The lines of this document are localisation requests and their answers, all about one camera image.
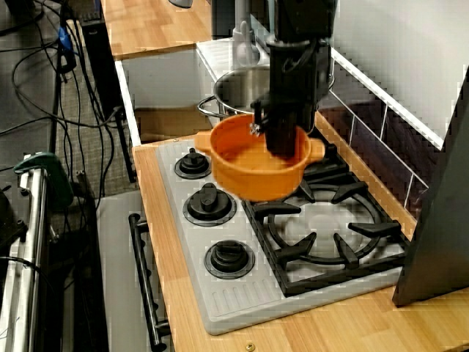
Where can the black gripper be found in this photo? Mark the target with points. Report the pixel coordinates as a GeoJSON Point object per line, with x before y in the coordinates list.
{"type": "Point", "coordinates": [297, 77]}

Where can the orange plastic pot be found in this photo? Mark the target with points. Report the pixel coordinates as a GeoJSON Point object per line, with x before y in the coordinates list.
{"type": "Point", "coordinates": [249, 176]}

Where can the black burner grate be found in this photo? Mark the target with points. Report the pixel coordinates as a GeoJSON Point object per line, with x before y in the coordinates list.
{"type": "Point", "coordinates": [329, 168]}
{"type": "Point", "coordinates": [370, 227]}

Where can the stainless steel pot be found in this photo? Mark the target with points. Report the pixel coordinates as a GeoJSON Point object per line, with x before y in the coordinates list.
{"type": "Point", "coordinates": [238, 88]}

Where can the black stove knob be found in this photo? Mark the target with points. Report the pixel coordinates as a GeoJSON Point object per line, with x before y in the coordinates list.
{"type": "Point", "coordinates": [229, 258]}
{"type": "Point", "coordinates": [193, 163]}
{"type": "Point", "coordinates": [209, 203]}

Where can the grey toy faucet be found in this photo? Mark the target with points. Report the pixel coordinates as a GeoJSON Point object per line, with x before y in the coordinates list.
{"type": "Point", "coordinates": [242, 36]}

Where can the brown sink bottom board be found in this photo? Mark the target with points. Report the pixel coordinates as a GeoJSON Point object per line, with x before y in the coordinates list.
{"type": "Point", "coordinates": [165, 124]}

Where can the dark grey box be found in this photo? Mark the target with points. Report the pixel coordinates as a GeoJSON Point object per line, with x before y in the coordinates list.
{"type": "Point", "coordinates": [221, 18]}

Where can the white toy sink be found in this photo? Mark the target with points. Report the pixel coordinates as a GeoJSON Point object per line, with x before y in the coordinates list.
{"type": "Point", "coordinates": [165, 80]}

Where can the black upright panel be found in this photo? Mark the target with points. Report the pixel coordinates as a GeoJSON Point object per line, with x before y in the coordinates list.
{"type": "Point", "coordinates": [439, 220]}

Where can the grey stove top plate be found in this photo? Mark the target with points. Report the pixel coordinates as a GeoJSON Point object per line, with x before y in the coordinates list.
{"type": "Point", "coordinates": [234, 293]}

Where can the grey oven door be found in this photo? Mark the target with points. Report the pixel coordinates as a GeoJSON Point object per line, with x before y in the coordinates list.
{"type": "Point", "coordinates": [117, 275]}

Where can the green clamp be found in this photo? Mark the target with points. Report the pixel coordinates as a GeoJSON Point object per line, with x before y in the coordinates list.
{"type": "Point", "coordinates": [55, 176]}

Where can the blue plastic clip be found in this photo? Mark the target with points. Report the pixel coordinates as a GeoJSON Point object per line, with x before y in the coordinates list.
{"type": "Point", "coordinates": [65, 38]}

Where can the black machine block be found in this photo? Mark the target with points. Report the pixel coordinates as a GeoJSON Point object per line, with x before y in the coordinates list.
{"type": "Point", "coordinates": [9, 220]}

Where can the black metal post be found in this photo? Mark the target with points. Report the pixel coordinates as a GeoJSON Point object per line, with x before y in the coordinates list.
{"type": "Point", "coordinates": [99, 66]}

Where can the aluminium frame rail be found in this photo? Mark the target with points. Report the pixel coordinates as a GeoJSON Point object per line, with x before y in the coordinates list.
{"type": "Point", "coordinates": [34, 238]}

